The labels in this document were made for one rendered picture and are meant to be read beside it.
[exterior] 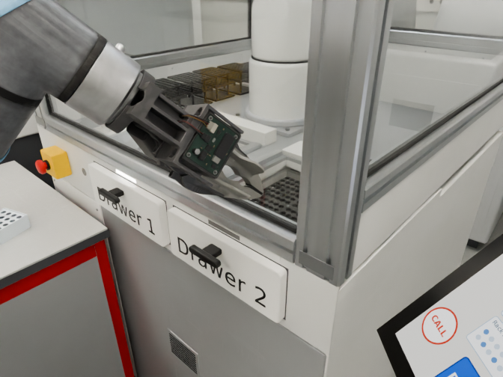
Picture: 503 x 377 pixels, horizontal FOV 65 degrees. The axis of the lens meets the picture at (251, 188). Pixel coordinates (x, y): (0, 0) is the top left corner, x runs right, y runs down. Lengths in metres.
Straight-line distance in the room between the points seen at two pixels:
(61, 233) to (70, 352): 0.34
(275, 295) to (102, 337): 0.74
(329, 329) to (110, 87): 0.47
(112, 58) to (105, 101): 0.04
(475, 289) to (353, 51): 0.28
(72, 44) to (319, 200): 0.34
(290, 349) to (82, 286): 0.62
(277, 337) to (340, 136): 0.42
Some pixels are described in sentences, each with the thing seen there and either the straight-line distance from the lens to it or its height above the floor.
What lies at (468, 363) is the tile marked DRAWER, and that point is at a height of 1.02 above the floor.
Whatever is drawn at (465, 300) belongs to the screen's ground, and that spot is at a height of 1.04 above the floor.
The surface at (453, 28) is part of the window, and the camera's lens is 0.75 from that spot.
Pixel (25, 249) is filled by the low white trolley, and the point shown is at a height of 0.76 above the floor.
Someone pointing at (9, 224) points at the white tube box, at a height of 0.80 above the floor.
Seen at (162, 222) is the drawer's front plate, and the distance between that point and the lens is 0.85.
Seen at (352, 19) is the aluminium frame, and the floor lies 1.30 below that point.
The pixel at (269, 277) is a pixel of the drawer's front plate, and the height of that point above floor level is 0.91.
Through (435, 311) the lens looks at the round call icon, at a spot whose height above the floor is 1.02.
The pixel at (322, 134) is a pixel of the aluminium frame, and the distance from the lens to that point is 0.50.
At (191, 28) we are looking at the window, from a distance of 0.66.
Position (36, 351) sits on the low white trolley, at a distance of 1.21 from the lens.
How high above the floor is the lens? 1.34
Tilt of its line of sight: 29 degrees down
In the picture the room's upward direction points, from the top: straight up
